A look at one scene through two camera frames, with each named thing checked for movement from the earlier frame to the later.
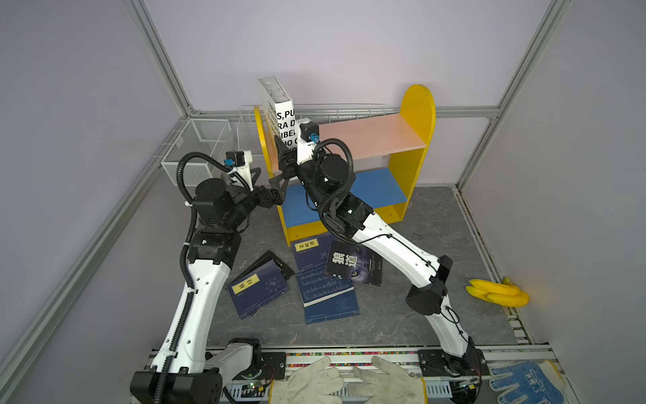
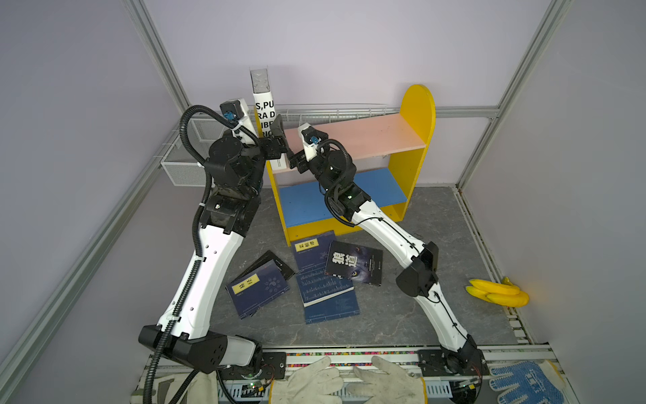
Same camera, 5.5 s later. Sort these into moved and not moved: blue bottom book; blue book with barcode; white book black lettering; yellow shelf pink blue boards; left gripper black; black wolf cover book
Moved: left gripper black; white book black lettering
Not moved: blue book with barcode; yellow shelf pink blue boards; blue bottom book; black wolf cover book
